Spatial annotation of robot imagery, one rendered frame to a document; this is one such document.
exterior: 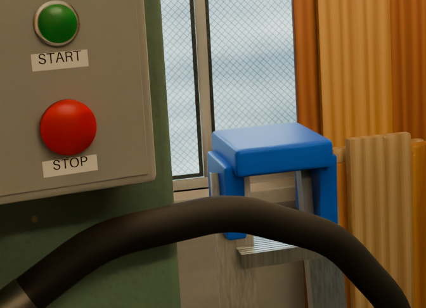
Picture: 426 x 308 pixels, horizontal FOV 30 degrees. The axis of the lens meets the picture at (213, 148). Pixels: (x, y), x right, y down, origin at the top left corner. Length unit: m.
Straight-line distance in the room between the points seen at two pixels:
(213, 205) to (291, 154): 0.73
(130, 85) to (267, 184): 1.65
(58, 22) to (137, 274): 0.19
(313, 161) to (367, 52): 0.69
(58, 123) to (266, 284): 1.72
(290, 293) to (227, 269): 0.87
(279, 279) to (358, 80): 0.58
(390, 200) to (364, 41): 0.37
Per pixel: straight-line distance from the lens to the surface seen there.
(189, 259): 2.04
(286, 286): 2.14
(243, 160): 1.20
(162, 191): 0.53
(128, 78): 0.44
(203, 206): 0.49
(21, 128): 0.43
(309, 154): 1.23
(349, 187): 1.79
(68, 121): 0.43
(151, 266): 0.54
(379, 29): 1.90
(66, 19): 0.42
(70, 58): 0.43
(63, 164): 0.44
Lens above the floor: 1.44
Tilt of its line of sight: 14 degrees down
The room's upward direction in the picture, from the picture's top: 3 degrees counter-clockwise
